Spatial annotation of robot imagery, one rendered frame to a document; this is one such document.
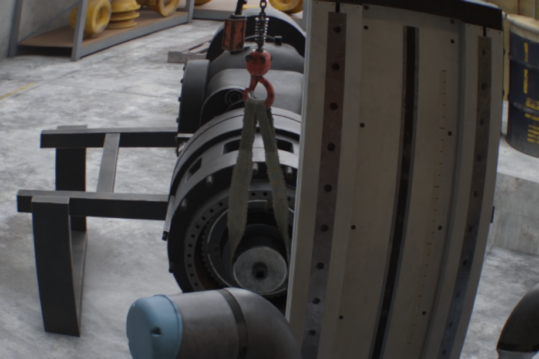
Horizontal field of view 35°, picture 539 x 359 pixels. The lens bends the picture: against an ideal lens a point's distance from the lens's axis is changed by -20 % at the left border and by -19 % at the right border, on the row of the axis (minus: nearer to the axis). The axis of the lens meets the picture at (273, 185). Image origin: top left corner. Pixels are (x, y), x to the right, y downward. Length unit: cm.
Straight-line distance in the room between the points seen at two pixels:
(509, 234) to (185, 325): 413
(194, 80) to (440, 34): 258
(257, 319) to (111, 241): 373
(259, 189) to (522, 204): 278
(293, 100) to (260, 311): 234
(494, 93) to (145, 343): 69
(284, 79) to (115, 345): 129
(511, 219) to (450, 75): 375
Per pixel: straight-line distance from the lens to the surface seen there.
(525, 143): 571
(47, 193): 384
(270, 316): 135
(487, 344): 418
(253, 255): 267
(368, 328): 169
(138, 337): 132
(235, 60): 405
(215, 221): 280
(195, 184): 274
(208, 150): 297
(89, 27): 985
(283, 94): 366
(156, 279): 463
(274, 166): 260
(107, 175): 407
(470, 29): 151
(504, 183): 523
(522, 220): 526
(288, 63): 404
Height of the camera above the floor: 193
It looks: 19 degrees down
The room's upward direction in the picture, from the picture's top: 4 degrees clockwise
